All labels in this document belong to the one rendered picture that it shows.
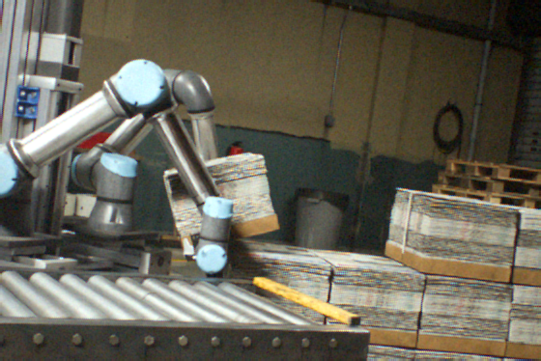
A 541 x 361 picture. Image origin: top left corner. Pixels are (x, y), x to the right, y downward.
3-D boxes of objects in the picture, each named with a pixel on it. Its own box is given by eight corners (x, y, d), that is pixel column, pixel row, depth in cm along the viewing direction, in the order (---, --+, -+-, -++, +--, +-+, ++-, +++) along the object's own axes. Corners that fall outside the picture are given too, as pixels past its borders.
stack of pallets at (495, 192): (502, 283, 1026) (520, 169, 1019) (570, 300, 948) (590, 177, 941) (414, 278, 950) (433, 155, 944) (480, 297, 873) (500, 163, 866)
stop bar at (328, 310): (264, 285, 226) (265, 277, 226) (361, 326, 189) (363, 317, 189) (252, 284, 224) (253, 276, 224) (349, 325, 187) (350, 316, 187)
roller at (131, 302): (108, 289, 209) (99, 269, 208) (190, 339, 169) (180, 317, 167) (89, 299, 207) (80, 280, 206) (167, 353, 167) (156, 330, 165)
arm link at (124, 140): (83, 175, 286) (189, 63, 308) (59, 170, 296) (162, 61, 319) (105, 201, 293) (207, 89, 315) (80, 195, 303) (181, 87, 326)
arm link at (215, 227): (205, 194, 240) (199, 235, 241) (205, 197, 229) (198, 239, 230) (235, 199, 241) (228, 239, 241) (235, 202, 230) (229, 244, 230)
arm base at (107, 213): (76, 224, 284) (80, 193, 284) (104, 223, 298) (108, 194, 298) (117, 232, 278) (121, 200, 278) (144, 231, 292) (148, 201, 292)
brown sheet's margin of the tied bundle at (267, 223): (181, 247, 276) (178, 234, 276) (272, 225, 280) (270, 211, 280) (183, 252, 260) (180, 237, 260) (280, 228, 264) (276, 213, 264)
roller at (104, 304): (75, 294, 205) (78, 273, 205) (152, 347, 165) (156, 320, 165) (54, 293, 203) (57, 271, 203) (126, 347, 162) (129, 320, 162)
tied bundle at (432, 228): (383, 256, 309) (392, 189, 308) (464, 265, 314) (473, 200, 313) (418, 273, 272) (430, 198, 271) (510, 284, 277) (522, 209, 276)
